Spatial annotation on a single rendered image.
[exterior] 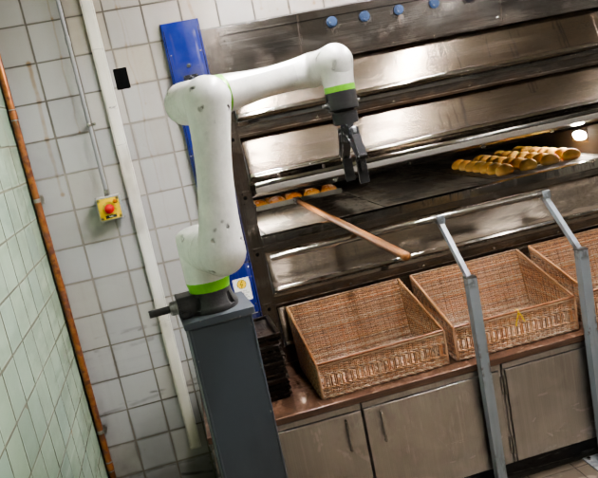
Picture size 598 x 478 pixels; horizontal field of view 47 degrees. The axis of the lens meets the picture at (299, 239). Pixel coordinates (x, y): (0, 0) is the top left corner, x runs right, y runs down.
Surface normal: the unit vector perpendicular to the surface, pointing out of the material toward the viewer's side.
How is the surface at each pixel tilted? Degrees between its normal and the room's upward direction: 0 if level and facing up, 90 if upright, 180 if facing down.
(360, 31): 90
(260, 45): 90
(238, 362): 90
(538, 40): 70
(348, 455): 90
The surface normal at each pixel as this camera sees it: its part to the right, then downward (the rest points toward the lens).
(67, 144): 0.20, 0.15
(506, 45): 0.11, -0.18
